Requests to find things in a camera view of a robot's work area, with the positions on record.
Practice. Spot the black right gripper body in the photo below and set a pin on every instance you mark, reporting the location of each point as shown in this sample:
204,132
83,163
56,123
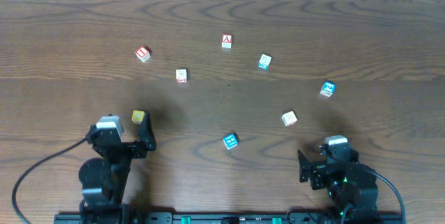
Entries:
316,172

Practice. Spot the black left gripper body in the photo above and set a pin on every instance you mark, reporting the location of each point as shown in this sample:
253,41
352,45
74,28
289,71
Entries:
124,147

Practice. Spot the blue number 2 block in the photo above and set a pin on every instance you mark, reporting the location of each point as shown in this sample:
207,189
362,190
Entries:
328,89

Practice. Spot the red letter I block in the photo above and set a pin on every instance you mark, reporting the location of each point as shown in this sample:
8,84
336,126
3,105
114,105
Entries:
143,53

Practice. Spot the red letter A block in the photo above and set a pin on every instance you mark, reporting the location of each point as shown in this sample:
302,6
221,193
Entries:
227,40

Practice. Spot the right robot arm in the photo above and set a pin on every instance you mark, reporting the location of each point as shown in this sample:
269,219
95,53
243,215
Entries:
349,184

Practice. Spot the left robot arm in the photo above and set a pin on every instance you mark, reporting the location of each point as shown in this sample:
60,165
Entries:
104,179

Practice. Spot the yellow block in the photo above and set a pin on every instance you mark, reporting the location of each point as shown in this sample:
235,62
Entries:
137,116

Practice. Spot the white M letter block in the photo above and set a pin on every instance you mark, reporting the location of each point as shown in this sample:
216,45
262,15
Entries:
289,118

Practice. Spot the white red-sided block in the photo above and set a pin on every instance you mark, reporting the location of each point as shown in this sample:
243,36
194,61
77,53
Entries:
181,76

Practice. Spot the blue top block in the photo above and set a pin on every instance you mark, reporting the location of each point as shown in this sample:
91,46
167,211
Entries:
230,141

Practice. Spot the white blue-sided block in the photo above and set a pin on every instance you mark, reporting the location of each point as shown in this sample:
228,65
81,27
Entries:
264,61

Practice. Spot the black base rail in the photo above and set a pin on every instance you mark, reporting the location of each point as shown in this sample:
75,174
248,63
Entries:
169,218

